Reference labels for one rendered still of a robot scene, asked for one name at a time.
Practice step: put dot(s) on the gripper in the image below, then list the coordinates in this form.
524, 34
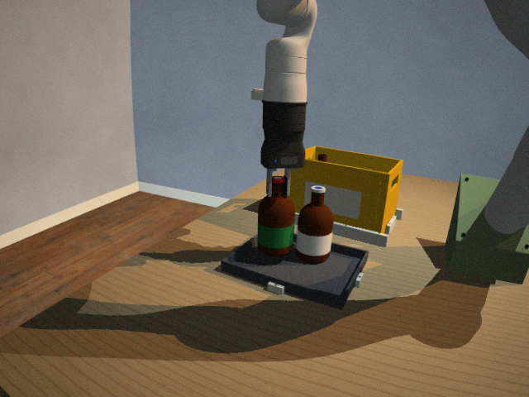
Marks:
284, 115

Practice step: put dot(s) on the brown glass bottle with white label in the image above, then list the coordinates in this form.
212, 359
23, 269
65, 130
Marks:
315, 227

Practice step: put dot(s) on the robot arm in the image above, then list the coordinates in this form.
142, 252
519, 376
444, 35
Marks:
507, 210

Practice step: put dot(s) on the yellow crate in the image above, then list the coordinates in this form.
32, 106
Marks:
357, 197

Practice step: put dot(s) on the brown bottle with green label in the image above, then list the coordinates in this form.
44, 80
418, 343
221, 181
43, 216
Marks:
276, 221

